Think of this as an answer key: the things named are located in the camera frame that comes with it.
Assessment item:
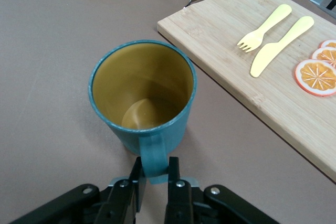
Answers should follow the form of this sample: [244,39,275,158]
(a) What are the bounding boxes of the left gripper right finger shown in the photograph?
[164,156,195,224]

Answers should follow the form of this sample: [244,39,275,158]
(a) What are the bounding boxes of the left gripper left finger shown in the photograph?
[98,157,147,224]

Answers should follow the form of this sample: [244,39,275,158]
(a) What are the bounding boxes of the teal cup with ochre inside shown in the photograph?
[88,39,197,185]

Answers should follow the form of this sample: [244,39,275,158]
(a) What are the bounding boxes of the brown table cover mat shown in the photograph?
[0,0,336,224]

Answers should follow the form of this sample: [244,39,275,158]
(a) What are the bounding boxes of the yellow plastic knife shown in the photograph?
[249,16,315,78]

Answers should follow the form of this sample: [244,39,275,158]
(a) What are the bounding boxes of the yellow plastic fork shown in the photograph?
[237,4,292,53]

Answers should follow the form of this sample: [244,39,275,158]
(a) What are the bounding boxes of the fake orange slice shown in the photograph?
[295,59,336,97]
[319,39,336,49]
[311,46,336,69]

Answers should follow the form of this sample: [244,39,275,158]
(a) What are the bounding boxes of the bamboo cutting board, metal handle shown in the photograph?
[156,0,336,183]

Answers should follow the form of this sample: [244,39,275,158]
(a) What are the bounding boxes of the metal edge bracket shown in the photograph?
[309,0,336,20]

